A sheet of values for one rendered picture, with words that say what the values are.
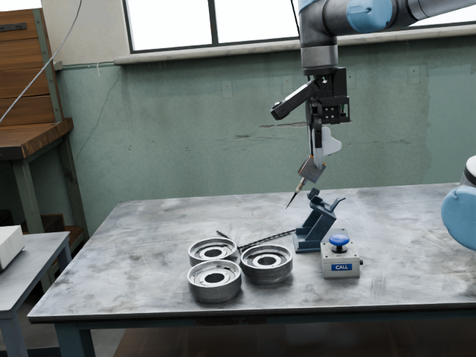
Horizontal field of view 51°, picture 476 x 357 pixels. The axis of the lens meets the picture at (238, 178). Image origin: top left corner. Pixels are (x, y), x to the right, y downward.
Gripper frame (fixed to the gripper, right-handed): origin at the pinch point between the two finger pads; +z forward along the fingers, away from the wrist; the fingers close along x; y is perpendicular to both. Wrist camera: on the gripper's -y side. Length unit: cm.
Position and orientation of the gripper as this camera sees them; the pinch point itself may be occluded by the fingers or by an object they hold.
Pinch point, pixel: (314, 162)
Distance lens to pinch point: 111.0
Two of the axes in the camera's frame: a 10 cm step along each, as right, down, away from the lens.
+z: 0.8, 9.7, 2.2
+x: -0.4, -2.2, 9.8
